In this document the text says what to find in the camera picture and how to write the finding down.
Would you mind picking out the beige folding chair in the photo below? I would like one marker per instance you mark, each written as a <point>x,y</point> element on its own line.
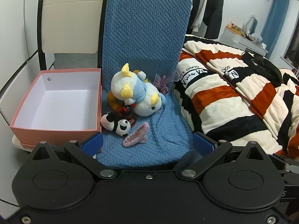
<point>70,27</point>

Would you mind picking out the brown bear plush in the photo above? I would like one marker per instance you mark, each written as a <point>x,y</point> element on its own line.
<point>113,102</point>

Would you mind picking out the small panda plush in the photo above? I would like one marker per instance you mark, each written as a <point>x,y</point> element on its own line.
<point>112,122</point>

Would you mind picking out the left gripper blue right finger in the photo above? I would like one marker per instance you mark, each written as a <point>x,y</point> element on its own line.
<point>203,144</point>

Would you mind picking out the pink cardboard box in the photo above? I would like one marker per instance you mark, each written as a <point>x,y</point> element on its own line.
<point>60,105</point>

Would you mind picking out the white blue penguin plush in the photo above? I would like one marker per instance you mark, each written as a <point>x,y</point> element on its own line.
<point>153,100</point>

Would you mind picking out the hanging clothes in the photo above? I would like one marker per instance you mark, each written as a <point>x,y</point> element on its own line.
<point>208,12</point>

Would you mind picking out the blue curtain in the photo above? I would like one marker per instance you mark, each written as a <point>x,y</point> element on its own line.
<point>274,24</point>

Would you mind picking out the pink fuzzy hair clip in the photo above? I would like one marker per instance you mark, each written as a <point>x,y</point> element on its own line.
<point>139,136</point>

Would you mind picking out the black red devil toy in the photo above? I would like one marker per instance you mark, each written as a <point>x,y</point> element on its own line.
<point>126,112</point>

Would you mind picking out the black garment on bed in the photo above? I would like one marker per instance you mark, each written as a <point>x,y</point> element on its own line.
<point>262,66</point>

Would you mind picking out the white cluttered desk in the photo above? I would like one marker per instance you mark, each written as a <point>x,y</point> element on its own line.
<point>244,38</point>

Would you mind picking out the striped fleece blanket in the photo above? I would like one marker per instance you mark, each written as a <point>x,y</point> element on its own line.
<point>221,97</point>

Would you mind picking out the blue quilted chair cushion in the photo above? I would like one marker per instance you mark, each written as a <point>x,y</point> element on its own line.
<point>148,35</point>

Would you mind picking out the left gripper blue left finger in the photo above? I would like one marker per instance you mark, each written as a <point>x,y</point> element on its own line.
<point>92,144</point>

